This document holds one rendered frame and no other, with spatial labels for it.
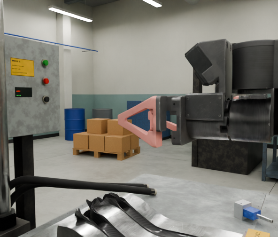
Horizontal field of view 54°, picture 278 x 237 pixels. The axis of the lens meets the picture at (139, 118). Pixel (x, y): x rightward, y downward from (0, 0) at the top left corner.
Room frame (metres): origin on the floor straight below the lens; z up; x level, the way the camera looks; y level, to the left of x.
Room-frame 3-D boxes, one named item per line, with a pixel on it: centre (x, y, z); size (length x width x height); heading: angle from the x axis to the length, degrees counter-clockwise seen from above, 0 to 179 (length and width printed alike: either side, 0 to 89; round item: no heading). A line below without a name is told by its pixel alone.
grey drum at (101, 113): (7.75, 1.04, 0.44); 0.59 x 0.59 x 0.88
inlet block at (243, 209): (0.92, -0.40, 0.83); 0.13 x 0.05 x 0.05; 33
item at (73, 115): (7.82, 1.84, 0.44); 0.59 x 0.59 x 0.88
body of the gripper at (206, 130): (0.39, -0.10, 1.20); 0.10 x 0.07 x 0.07; 150
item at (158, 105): (0.40, -0.02, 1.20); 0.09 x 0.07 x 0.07; 60
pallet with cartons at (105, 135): (5.80, 0.69, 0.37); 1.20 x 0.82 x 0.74; 63
